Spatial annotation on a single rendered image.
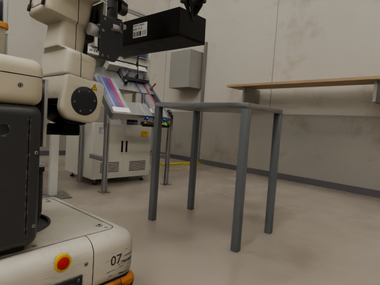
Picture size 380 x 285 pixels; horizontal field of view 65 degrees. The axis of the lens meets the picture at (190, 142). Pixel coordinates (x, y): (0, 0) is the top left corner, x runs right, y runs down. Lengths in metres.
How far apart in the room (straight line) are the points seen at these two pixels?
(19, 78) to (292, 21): 4.02
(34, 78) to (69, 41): 0.33
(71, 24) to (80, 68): 0.16
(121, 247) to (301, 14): 3.96
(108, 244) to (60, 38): 0.73
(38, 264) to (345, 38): 3.89
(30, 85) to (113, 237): 0.55
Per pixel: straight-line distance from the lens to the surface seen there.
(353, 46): 4.14
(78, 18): 1.22
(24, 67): 0.90
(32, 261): 0.97
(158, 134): 1.99
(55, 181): 2.69
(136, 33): 1.44
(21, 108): 0.90
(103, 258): 1.07
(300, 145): 4.18
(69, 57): 1.15
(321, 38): 4.30
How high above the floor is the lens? 0.66
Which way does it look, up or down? 3 degrees down
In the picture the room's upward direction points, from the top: 4 degrees clockwise
